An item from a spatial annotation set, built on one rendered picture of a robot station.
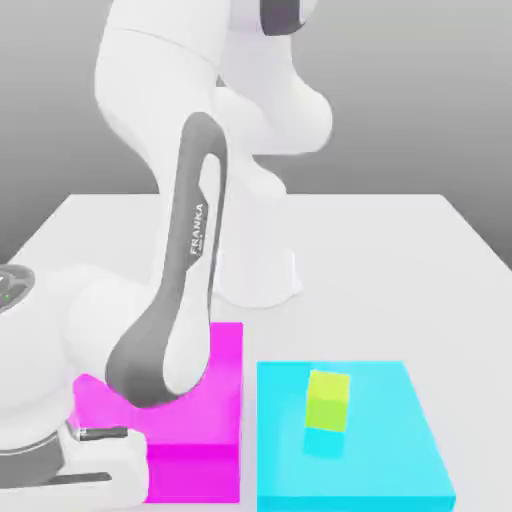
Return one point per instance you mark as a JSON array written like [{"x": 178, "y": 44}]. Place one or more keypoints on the large magenta box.
[{"x": 208, "y": 420}]

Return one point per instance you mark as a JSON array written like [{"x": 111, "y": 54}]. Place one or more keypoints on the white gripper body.
[{"x": 124, "y": 486}]

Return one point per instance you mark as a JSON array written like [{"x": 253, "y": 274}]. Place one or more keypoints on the large cyan box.
[{"x": 384, "y": 440}]

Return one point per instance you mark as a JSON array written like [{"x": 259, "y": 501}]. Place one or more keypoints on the small yellow-green cube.
[{"x": 326, "y": 412}]

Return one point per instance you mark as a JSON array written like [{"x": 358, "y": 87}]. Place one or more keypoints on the small cyan cube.
[{"x": 323, "y": 443}]

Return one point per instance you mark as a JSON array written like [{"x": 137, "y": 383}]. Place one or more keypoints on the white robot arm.
[{"x": 132, "y": 100}]

